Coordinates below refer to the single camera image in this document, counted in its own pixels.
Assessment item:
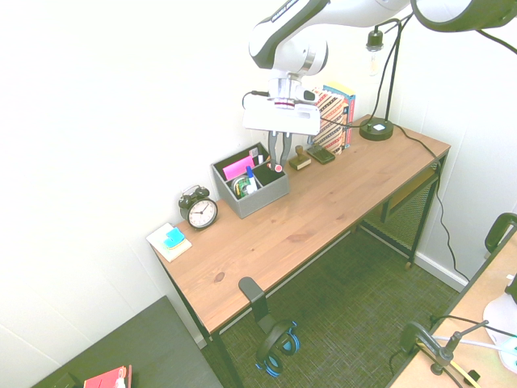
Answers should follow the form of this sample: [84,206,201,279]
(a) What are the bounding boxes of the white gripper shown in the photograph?
[242,99,322,167]

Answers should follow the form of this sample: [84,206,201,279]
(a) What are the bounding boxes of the wooden rubber stamp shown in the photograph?
[288,144,313,172]

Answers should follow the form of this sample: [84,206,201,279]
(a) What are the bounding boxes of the white bottle with blue cap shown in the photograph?
[245,165,259,195]

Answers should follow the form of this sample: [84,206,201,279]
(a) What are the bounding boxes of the pink sticky note pad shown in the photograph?
[222,156,255,182]

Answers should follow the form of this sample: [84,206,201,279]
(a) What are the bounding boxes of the gray felt desk organizer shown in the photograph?
[211,141,290,220]

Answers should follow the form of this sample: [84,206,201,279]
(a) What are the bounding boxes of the green tape roll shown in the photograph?
[231,175,251,200]

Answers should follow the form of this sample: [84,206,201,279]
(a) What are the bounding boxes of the blue and yellow book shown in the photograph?
[322,81,358,150]

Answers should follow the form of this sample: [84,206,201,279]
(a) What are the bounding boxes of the black desk lamp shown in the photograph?
[359,15,414,142]

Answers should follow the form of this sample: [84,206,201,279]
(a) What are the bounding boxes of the black twin bell alarm clock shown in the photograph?
[179,184,220,231]

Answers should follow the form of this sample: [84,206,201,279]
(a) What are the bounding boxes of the blue and yellow sticky notes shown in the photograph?
[162,227,191,251]

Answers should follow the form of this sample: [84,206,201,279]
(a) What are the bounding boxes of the white notepad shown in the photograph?
[145,222,193,263]

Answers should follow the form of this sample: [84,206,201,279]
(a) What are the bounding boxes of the black headphone hook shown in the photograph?
[237,276,280,337]

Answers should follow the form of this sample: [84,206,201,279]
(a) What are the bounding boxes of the black and blue headphones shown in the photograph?
[254,319,301,378]

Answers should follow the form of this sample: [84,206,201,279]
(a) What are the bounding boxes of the black C clamp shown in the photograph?
[399,321,436,357]

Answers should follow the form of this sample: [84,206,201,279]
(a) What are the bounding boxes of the black low cabinet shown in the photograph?
[30,295,225,388]

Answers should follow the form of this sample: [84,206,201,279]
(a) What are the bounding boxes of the white plastic base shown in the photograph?
[482,282,517,357]

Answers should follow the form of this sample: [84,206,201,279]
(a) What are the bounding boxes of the red notebook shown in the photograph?
[82,364,133,388]

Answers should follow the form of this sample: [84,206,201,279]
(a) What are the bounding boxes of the black lamp power cable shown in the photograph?
[392,123,472,283]

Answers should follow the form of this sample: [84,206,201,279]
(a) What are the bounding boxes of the black metal desk frame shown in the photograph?
[151,145,452,388]

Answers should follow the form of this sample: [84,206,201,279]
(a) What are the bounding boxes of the black clamp handle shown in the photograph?
[484,213,517,254]

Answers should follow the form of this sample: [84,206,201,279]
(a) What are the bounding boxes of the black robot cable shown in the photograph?
[476,27,517,57]

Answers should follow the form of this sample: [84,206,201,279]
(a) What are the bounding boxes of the thin black cable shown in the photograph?
[429,314,517,337]

